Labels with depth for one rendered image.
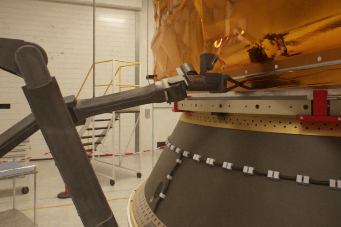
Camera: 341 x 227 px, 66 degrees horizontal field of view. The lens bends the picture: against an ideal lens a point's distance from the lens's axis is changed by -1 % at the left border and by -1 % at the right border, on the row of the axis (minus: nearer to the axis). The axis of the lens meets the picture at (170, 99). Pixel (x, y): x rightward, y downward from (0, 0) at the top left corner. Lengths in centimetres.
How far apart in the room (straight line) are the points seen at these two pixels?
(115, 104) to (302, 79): 57
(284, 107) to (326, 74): 22
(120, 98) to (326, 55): 61
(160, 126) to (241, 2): 816
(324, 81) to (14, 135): 90
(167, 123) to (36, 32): 488
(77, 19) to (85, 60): 126
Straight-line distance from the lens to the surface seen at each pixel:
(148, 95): 89
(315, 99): 87
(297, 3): 76
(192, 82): 90
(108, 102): 91
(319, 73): 74
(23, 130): 99
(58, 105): 51
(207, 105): 107
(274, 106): 91
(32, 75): 48
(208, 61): 94
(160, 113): 896
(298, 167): 88
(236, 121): 102
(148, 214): 125
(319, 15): 70
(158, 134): 901
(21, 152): 558
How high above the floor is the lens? 171
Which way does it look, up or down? level
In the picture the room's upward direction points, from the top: straight up
